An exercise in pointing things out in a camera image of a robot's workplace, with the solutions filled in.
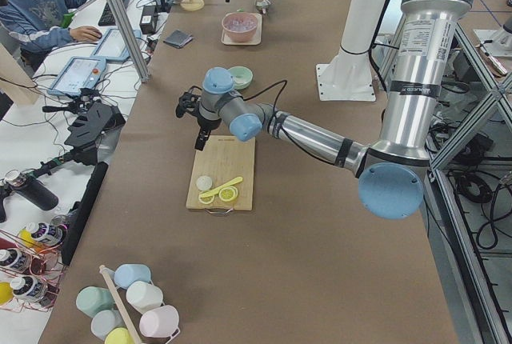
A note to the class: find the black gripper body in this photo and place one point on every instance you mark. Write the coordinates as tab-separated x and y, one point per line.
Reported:
207	123

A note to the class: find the metal ice scoop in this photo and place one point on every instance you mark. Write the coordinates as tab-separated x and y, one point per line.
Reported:
263	6

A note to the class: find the pile of clear ice cubes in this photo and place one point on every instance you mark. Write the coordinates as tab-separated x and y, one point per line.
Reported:
240	24

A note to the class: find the pink bowl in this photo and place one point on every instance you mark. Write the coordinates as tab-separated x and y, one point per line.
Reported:
239	37

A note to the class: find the mint green bowl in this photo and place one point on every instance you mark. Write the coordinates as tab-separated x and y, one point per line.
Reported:
242	76

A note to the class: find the wooden cutting board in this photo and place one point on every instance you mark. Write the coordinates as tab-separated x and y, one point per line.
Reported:
224	158

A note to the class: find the white round lemon half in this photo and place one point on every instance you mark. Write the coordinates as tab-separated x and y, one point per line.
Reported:
204	183

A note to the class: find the yellow plastic knife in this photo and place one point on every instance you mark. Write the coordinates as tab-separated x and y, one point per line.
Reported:
217	189

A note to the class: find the cream plastic tray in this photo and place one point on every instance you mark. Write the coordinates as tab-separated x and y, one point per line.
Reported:
256	39

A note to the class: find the grey folded cloth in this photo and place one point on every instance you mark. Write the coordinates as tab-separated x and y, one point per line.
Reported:
178	39

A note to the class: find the black power adapter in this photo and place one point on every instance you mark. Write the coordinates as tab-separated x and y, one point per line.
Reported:
149	19

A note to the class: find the blue teach pendant far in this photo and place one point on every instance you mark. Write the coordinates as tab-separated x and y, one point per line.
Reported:
111	47

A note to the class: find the blue teach pendant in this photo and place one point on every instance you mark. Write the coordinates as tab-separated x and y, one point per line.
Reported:
111	47
79	73

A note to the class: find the blue teach pendant near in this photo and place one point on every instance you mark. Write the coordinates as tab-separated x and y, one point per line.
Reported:
79	73

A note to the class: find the black bar stand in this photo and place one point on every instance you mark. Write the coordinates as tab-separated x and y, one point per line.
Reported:
77	226

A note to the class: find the light blue cup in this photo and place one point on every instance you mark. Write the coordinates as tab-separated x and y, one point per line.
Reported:
126	274

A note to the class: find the white cup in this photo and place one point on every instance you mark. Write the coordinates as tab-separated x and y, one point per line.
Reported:
144	296

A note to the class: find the black water bottle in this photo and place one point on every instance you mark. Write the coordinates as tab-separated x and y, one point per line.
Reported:
31	189

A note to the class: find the seated person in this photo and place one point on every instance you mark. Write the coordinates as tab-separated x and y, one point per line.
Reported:
37	26

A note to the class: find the pink cup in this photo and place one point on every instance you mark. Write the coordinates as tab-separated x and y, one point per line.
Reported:
161	322

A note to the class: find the mint green cup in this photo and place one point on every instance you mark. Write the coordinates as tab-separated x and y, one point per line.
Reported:
91	300

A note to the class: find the grey blue cup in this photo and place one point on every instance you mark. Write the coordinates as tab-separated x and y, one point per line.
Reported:
104	322

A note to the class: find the yellow cup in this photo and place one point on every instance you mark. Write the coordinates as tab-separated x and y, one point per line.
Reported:
119	335

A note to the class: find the aluminium frame post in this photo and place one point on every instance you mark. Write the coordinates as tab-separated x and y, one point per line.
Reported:
123	24

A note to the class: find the copper wire bottle basket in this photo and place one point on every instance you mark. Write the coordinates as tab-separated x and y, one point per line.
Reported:
31	267

